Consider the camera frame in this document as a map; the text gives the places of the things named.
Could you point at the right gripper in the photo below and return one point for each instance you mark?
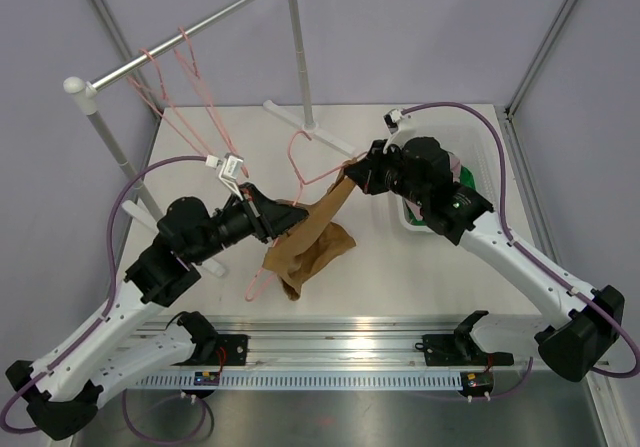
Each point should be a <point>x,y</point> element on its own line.
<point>367,172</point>

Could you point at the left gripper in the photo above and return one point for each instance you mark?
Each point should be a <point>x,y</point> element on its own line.
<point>269,218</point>

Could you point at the brown tank top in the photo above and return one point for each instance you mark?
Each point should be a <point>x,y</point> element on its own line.
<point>310,246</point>

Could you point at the mauve tank top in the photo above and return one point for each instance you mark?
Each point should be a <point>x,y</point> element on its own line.
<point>455,162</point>

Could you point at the green tank top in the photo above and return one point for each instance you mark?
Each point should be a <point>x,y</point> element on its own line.
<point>411,211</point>

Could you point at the pink hanger of mauve top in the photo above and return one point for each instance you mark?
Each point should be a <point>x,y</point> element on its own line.
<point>192,72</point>

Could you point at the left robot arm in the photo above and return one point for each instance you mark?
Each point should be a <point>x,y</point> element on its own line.
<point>65,389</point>

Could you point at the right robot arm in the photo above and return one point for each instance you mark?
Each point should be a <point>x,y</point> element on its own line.
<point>578,322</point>

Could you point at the white plastic basket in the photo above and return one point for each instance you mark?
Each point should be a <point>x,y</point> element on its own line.
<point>476,149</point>

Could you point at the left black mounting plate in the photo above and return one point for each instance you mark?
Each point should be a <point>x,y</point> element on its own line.
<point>229,350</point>

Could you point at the black mounting plate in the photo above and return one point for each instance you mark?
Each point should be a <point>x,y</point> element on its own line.
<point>229,350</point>
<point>450,350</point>

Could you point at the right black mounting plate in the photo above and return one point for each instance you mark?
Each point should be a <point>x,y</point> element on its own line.
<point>450,350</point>

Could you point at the clothes rack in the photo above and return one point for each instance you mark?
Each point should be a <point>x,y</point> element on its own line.
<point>84,93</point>

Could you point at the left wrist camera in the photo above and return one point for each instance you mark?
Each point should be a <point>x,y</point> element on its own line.
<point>227,169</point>

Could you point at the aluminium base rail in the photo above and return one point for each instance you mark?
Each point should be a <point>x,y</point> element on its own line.
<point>334,342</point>

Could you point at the white slotted cable duct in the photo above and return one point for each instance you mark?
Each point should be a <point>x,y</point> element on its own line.
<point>303,380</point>

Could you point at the left frame post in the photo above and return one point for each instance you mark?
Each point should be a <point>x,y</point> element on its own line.
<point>117,40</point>

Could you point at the frame post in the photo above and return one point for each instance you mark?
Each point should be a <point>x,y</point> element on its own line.
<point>549,40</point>
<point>117,40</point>

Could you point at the right frame post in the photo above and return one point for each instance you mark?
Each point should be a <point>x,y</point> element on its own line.
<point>549,40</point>

